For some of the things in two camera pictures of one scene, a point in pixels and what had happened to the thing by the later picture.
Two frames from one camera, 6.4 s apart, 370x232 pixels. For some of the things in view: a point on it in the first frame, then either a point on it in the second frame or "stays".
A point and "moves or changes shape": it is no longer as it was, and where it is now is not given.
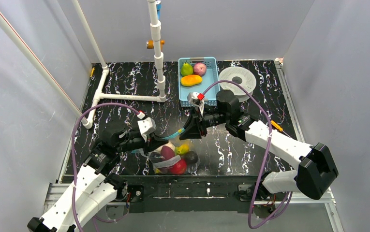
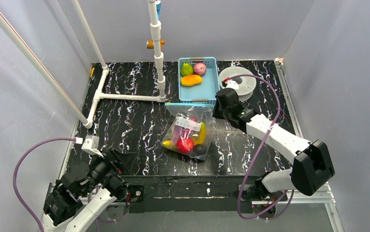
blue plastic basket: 211,75 stays
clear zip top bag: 176,156 → 189,132
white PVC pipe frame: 86,120 stays
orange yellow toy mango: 191,79 stays
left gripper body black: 151,142 → 114,160
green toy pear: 186,69 stays
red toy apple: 179,168 → 185,145
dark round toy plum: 191,156 → 199,149
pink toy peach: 199,68 stays
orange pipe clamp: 150,44 stays
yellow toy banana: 182,149 moves or changes shape
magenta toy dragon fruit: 167,152 → 179,133
